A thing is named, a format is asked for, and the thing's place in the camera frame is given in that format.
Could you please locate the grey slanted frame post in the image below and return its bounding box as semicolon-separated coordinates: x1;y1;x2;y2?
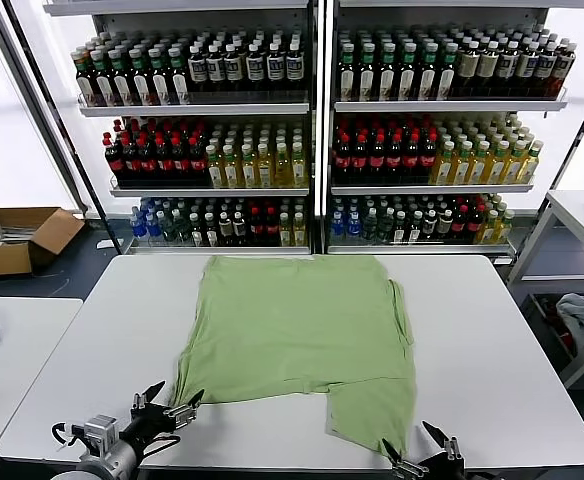
0;0;93;219

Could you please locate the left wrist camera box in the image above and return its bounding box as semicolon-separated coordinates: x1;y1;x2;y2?
70;414;119;454

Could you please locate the red crumpled cloth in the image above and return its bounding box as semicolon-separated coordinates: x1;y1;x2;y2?
541;297;576;351

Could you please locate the light green polo shirt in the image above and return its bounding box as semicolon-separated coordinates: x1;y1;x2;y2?
170;253;418;459

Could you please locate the dark drink bottle beige label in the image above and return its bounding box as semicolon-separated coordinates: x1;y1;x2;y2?
456;40;481;97
551;42;579;99
534;41;560;97
477;40;501;97
515;40;541;97
496;39;521;97

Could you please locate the dark drink bottle blue label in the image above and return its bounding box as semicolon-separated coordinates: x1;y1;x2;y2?
244;42;265;94
205;43;226;94
265;41;286;94
223;42;244;94
284;41;304;94
187;43;208;94

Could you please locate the grey metal shelf rack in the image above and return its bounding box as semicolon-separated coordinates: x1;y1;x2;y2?
321;0;584;259
41;0;318;256

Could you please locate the white metal frame table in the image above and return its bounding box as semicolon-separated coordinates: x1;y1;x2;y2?
504;188;584;390

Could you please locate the pale grey crumpled cloth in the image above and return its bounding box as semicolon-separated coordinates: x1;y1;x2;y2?
555;292;584;362

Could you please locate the clear green soda bottle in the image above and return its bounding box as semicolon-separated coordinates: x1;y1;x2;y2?
363;208;380;244
378;208;396;244
173;212;191;244
159;209;177;241

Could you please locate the dark tea bottle green cap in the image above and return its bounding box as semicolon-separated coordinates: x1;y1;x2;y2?
418;42;439;100
437;42;459;100
378;42;398;100
148;44;172;106
338;42;358;100
358;42;378;100
73;47;96;106
128;46;152;106
90;47;115;106
398;42;418;100
109;46;133;106
167;44;191;105

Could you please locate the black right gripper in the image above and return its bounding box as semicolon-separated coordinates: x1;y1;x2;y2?
381;420;479;480

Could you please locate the brown cardboard box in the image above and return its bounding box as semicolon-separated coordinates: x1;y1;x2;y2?
0;206;86;277

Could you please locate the cola bottle red cap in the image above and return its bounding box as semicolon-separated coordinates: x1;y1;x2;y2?
171;135;192;187
263;207;280;246
404;130;423;184
334;131;354;184
420;130;440;183
102;131;127;187
466;204;484;244
387;132;407;184
370;132;389;184
451;204;469;244
188;135;209;187
352;132;372;184
119;135;144;187
136;137;159;187
154;135;175;187
248;207;265;246

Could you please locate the grey metal parts bundle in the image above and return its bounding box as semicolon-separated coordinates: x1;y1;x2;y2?
0;224;38;247

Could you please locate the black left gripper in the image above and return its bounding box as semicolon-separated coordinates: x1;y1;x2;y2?
120;380;206;446

